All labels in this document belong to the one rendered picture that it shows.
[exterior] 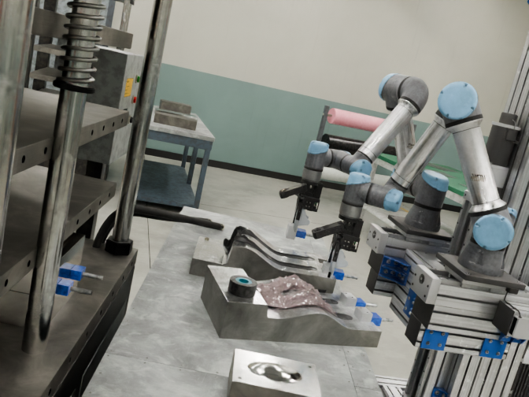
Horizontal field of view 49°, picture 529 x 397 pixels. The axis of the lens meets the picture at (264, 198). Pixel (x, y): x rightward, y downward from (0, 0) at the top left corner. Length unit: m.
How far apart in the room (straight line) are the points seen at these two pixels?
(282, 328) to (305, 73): 7.15
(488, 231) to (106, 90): 1.36
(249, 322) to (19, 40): 1.02
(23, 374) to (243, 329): 0.58
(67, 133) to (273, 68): 7.32
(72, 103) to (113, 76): 0.87
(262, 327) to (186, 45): 6.92
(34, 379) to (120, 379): 0.18
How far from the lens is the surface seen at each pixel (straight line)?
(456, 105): 1.89
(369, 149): 2.23
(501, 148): 2.30
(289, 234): 2.32
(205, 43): 8.35
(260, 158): 8.64
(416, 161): 2.07
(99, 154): 2.18
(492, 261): 2.08
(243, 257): 1.99
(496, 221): 1.91
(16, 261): 1.29
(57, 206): 1.33
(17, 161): 1.15
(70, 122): 1.29
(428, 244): 2.54
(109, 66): 2.14
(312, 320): 1.70
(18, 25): 0.88
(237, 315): 1.61
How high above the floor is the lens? 1.52
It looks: 12 degrees down
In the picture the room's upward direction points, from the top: 13 degrees clockwise
